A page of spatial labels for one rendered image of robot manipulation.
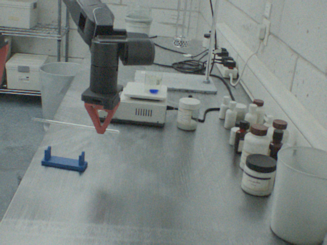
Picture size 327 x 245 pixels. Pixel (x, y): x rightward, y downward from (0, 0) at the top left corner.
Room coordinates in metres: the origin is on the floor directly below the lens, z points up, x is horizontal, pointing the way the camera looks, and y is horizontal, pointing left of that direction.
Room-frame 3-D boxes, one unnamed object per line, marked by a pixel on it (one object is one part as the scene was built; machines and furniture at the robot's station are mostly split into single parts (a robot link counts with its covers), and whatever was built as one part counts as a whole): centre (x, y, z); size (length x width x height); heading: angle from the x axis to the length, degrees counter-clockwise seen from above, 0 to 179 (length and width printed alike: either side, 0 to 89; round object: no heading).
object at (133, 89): (1.29, 0.06, 0.83); 0.12 x 0.12 x 0.01; 0
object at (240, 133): (1.11, -0.20, 0.79); 0.03 x 0.03 x 0.08
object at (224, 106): (1.35, -0.18, 0.79); 0.03 x 0.03 x 0.07
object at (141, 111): (1.29, 0.09, 0.79); 0.22 x 0.13 x 0.08; 90
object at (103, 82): (0.93, 0.13, 0.96); 0.10 x 0.07 x 0.07; 173
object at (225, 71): (2.02, -0.23, 0.77); 0.40 x 0.06 x 0.04; 4
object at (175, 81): (1.69, -0.02, 0.76); 0.30 x 0.20 x 0.01; 94
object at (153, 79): (1.27, 0.04, 0.87); 0.06 x 0.05 x 0.08; 169
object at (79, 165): (0.94, 0.21, 0.77); 0.10 x 0.03 x 0.04; 83
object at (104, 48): (0.93, 0.13, 1.02); 0.07 x 0.06 x 0.07; 114
